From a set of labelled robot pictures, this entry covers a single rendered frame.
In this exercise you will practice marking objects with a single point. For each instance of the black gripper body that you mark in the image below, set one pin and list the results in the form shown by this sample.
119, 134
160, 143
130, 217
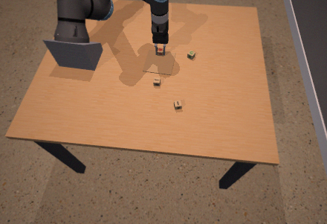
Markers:
160, 27

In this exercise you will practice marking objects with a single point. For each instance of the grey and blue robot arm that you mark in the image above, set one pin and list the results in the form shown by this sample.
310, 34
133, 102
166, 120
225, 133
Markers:
72, 14

